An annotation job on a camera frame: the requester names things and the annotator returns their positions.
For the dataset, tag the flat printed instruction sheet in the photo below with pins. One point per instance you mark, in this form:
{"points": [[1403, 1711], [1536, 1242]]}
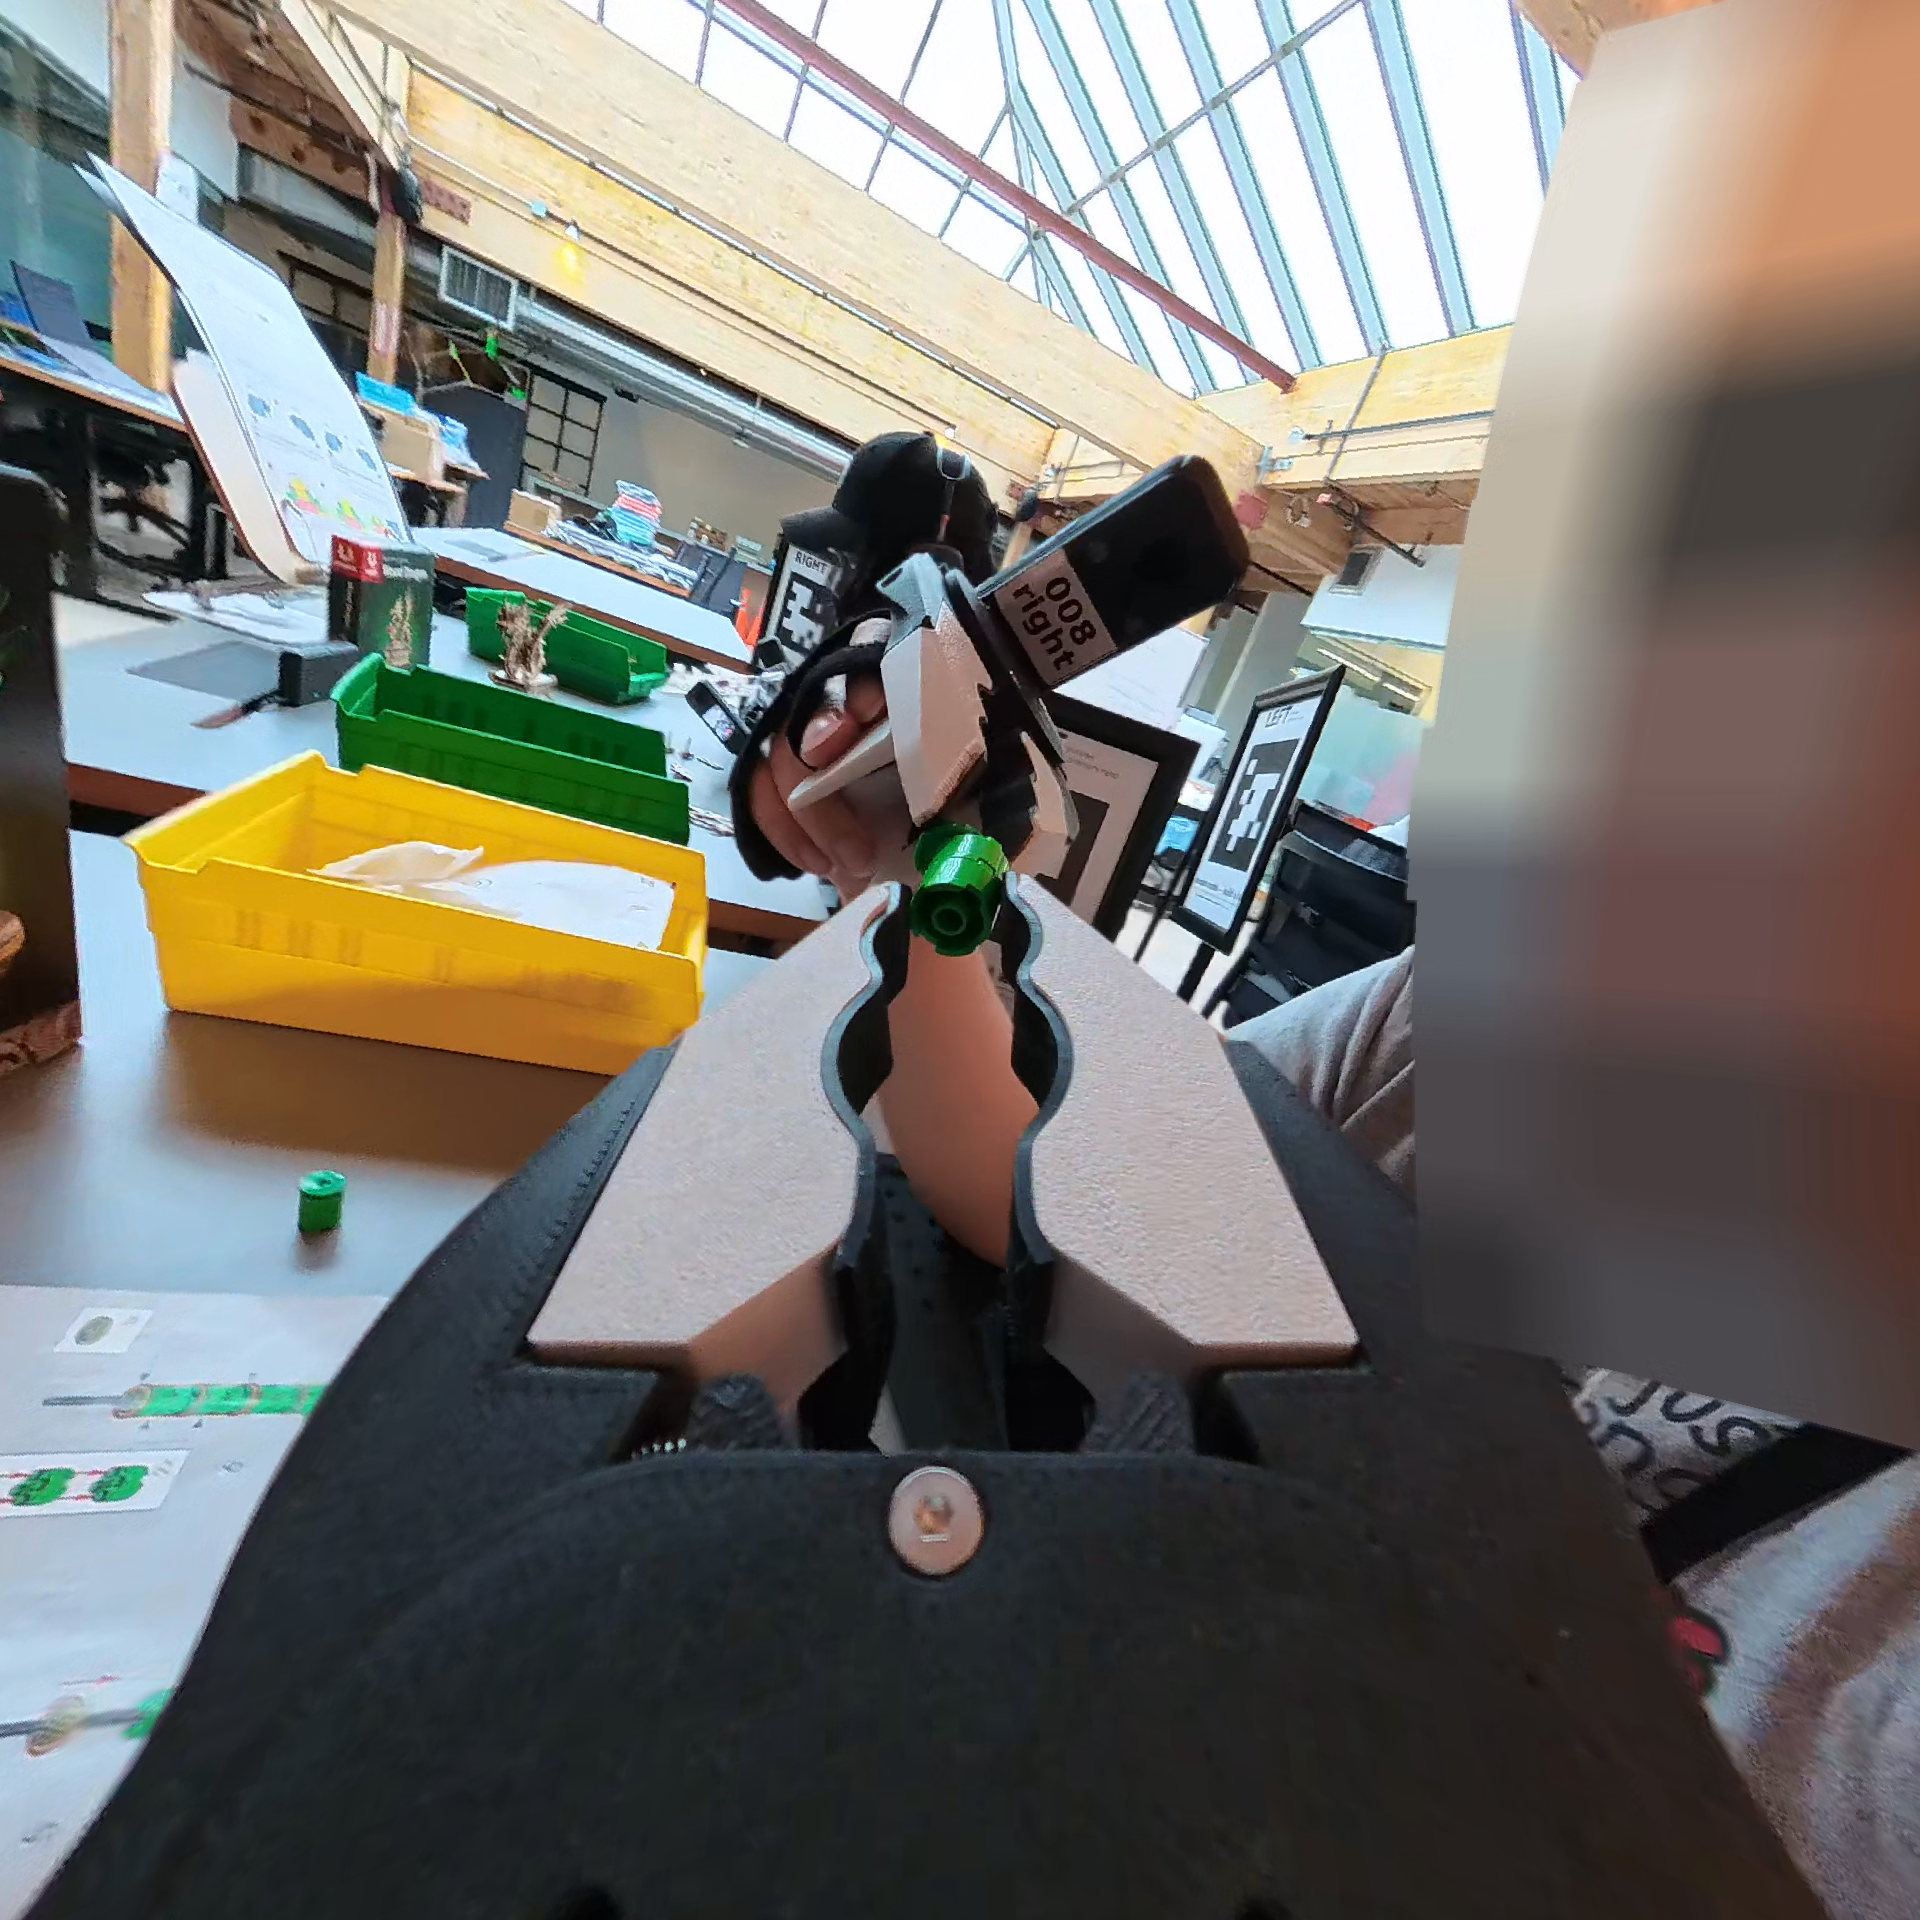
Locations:
{"points": [[150, 1530]]}

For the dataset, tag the small green toy brick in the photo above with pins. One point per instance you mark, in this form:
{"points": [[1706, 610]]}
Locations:
{"points": [[320, 1200]]}

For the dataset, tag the person's grey printed shirt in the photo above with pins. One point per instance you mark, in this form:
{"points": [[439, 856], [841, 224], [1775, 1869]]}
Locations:
{"points": [[1800, 1725]]}

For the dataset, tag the grey office table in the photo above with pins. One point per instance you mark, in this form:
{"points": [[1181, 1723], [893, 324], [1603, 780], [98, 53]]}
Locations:
{"points": [[150, 720]]}

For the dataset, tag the brown toy plant model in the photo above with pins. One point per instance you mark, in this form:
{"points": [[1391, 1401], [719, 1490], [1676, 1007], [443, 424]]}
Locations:
{"points": [[528, 639]]}

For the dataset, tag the green plastic bin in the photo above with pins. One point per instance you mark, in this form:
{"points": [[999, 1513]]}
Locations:
{"points": [[510, 750], [593, 653]]}

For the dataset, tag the wall air vent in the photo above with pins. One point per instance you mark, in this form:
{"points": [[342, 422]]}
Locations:
{"points": [[481, 284]]}

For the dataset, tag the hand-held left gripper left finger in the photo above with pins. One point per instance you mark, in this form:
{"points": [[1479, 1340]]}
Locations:
{"points": [[705, 1171]]}

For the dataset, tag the black toy set box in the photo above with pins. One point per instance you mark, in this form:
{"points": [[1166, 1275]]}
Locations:
{"points": [[31, 750]]}

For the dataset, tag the green round toy brick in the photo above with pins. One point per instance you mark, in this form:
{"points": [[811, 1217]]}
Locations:
{"points": [[957, 892]]}

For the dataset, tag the small black box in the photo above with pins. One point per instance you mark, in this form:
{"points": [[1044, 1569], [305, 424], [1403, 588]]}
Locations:
{"points": [[309, 675]]}

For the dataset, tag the black office chair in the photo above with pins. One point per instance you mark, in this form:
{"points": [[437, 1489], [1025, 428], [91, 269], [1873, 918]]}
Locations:
{"points": [[1321, 901]]}

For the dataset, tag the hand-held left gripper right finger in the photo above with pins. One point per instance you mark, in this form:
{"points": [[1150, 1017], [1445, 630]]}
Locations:
{"points": [[1185, 1185]]}

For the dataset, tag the person's right forearm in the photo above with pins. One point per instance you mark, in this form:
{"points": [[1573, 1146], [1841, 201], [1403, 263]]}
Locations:
{"points": [[961, 1080]]}

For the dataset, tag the yellow plastic bin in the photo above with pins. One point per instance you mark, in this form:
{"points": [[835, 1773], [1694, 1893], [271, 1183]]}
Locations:
{"points": [[450, 991]]}

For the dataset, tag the person's right hand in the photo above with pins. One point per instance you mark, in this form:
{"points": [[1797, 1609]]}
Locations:
{"points": [[841, 848]]}

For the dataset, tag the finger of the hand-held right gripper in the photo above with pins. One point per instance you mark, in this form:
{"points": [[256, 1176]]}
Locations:
{"points": [[1051, 818], [930, 705]]}

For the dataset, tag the dark green toy set box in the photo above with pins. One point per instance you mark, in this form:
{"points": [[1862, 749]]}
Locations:
{"points": [[386, 601]]}

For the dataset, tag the instruction board on stand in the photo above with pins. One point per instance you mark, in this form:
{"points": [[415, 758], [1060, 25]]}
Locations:
{"points": [[285, 404]]}

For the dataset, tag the white paper bag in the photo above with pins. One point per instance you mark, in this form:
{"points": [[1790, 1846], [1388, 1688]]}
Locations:
{"points": [[525, 892]]}

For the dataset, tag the grey desk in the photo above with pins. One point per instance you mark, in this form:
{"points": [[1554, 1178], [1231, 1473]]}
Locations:
{"points": [[450, 1141]]}

